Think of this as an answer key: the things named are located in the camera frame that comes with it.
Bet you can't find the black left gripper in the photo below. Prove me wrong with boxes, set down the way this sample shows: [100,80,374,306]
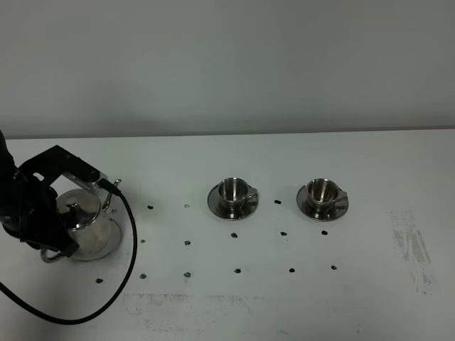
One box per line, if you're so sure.
[16,146,100,257]

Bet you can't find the stainless steel teapot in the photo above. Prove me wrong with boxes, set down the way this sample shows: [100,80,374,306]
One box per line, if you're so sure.
[38,178,124,264]

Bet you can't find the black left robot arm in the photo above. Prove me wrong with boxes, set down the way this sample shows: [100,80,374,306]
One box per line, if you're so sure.
[1,136,102,256]

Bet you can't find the steel teapot saucer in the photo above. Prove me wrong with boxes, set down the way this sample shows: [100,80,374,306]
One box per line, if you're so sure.
[72,219,123,261]

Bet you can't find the left stainless steel teacup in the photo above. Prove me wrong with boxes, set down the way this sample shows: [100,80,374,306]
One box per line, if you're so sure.
[217,177,258,210]

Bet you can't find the stainless steel teacup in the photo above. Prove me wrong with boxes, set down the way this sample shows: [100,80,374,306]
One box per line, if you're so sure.
[306,178,348,212]
[217,177,258,210]

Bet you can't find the right stainless steel teacup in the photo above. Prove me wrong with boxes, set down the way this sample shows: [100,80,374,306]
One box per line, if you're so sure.
[306,178,348,212]

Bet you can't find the left steel cup saucer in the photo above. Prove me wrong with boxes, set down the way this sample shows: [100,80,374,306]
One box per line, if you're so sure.
[207,185,259,221]

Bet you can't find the steel cup saucer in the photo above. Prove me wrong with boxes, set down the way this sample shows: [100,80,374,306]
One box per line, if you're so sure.
[207,185,259,221]
[296,184,349,222]

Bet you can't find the right steel cup saucer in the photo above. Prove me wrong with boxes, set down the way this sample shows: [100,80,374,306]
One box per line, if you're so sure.
[296,184,349,222]

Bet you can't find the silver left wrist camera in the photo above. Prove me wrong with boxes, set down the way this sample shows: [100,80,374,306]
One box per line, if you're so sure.
[63,172,108,193]

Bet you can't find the black left camera cable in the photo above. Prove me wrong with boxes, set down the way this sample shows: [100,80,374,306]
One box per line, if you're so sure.
[0,178,139,325]

